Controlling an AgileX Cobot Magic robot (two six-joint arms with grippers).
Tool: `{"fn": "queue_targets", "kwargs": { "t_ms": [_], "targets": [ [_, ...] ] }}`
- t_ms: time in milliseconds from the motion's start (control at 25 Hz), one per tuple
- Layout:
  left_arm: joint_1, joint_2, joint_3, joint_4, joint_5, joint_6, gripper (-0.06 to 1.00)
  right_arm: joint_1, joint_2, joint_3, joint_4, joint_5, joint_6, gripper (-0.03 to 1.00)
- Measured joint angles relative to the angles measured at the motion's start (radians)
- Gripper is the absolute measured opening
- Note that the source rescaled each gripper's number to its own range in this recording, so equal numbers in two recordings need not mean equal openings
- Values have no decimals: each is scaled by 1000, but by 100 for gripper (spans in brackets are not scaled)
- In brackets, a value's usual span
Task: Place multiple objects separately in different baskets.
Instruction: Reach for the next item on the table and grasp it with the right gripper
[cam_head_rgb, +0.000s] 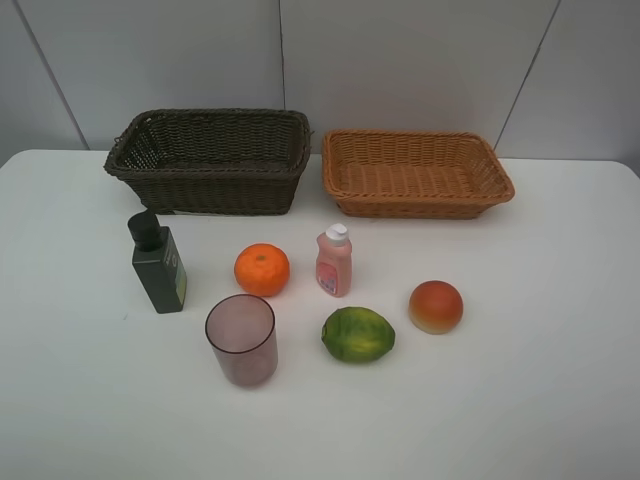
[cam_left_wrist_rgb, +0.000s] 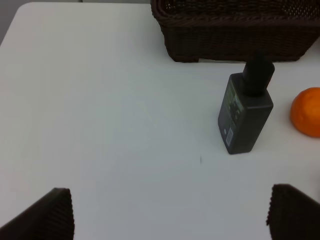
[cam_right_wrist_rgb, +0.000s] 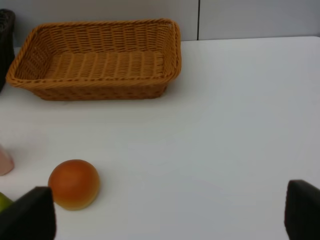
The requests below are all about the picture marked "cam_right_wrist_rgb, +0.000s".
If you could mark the green lime fruit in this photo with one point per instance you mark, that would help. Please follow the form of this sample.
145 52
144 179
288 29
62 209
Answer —
5 202

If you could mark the tan wicker basket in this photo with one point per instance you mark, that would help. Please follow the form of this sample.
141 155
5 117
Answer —
98 60

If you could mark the dark brown wicker basket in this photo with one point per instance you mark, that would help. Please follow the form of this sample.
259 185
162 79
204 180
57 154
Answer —
7 55

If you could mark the pink squeeze bottle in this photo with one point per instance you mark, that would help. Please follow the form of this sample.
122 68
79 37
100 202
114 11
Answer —
6 162

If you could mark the red-orange peach fruit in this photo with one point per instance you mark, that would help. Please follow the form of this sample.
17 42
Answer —
75 184

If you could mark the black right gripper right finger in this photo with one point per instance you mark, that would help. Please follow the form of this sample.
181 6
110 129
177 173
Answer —
302 211

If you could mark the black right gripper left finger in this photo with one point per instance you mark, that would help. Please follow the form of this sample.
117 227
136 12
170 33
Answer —
31 217

